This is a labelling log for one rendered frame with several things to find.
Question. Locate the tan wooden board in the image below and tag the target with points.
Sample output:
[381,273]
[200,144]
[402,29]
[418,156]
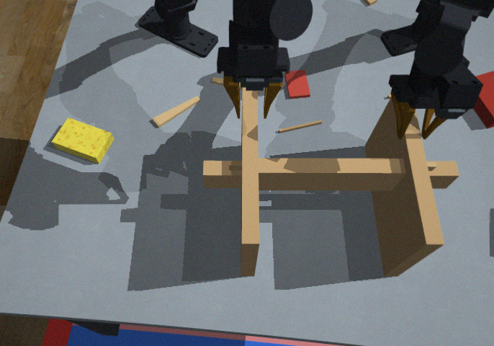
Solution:
[250,183]
[407,221]

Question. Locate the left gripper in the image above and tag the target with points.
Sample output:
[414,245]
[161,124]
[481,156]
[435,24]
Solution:
[408,102]

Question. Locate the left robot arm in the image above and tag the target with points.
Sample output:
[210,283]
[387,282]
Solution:
[438,41]

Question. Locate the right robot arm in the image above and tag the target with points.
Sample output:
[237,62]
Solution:
[250,48]

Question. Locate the tan wooden rail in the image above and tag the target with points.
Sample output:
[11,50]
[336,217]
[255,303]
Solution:
[324,174]

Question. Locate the yellow sponge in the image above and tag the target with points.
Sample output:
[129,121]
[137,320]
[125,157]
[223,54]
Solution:
[83,140]

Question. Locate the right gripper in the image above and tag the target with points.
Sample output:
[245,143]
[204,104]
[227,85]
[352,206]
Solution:
[230,80]

